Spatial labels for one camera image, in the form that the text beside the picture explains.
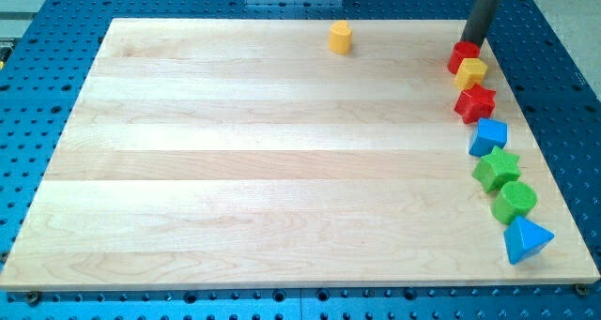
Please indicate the yellow heart block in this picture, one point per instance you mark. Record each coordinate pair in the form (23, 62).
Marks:
(340, 37)

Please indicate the light wooden board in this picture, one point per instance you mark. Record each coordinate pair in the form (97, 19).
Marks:
(207, 154)

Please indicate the red star block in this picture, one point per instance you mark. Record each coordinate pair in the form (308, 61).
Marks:
(475, 103)

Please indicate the yellow hexagon block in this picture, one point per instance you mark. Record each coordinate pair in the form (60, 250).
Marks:
(471, 71)

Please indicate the blue cube block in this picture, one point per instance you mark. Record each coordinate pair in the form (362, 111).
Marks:
(487, 134)

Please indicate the red cylinder block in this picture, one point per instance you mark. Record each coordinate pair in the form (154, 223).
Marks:
(460, 51)

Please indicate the green star block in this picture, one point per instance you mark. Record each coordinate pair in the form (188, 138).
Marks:
(496, 169)

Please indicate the green cylinder block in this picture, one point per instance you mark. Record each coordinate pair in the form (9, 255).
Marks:
(515, 199)

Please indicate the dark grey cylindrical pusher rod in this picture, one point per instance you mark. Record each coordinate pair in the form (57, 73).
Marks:
(479, 21)

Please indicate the blue triangle block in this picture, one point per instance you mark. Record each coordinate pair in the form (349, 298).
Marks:
(524, 238)

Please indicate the blue perforated metal table plate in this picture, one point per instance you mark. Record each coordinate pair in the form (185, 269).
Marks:
(48, 66)

